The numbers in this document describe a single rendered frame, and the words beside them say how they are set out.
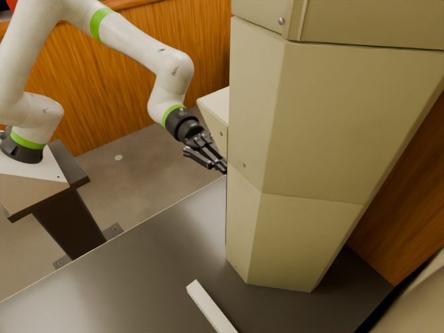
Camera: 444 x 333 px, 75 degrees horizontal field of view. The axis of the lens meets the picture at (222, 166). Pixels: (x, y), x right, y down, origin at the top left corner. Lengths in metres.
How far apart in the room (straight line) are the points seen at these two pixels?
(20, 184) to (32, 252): 1.23
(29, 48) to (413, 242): 1.26
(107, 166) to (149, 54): 1.90
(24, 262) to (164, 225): 1.49
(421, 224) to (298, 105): 0.56
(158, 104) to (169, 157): 1.77
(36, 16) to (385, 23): 0.95
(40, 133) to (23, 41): 0.34
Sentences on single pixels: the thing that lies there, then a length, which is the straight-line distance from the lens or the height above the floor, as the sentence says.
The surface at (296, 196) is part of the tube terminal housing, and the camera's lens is 0.59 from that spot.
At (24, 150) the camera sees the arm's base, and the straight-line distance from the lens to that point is 1.33.
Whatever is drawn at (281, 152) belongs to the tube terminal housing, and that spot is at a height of 1.53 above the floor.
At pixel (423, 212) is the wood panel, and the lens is 0.88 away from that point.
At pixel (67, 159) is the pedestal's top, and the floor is 0.94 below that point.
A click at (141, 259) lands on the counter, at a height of 0.94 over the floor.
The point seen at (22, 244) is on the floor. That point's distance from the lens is 2.54.
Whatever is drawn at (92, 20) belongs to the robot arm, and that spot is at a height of 1.50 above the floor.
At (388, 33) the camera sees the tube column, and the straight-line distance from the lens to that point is 0.41.
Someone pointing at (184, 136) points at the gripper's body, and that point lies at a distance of 0.83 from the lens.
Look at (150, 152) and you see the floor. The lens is 2.75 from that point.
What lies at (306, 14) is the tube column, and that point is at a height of 1.74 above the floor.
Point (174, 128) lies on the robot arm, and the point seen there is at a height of 1.33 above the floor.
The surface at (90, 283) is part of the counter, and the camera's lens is 1.08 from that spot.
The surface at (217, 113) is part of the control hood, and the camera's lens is 0.60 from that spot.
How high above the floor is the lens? 1.87
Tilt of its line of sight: 47 degrees down
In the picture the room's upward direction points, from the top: straight up
